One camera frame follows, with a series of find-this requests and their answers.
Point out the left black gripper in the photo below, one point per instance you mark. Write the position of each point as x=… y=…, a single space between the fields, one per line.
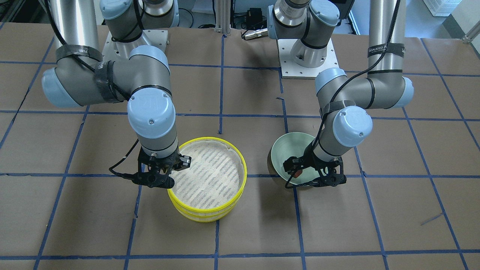
x=311 y=160

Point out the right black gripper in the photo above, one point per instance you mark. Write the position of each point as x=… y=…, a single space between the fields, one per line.
x=183 y=161

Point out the yellow steamer layer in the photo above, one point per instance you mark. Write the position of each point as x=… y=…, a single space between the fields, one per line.
x=217 y=173
x=200 y=215

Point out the dark red bun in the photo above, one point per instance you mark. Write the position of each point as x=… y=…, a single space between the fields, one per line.
x=297 y=173

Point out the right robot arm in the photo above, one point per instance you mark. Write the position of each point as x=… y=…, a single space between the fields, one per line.
x=141 y=77

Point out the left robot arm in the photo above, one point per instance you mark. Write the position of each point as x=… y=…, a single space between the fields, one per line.
x=343 y=101

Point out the light green plate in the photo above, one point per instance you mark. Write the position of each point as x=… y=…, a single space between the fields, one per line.
x=288 y=145

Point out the silver cylindrical connector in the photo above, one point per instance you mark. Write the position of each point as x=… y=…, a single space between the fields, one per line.
x=254 y=34

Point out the black power adapter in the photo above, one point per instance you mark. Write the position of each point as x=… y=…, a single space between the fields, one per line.
x=254 y=15

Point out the white plastic crate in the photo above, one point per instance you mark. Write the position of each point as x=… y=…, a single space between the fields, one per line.
x=441 y=8

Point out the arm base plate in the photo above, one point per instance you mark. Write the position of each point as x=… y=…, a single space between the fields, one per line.
x=297 y=61
x=150 y=41

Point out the aluminium frame post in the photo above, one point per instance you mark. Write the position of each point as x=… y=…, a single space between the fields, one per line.
x=222 y=14

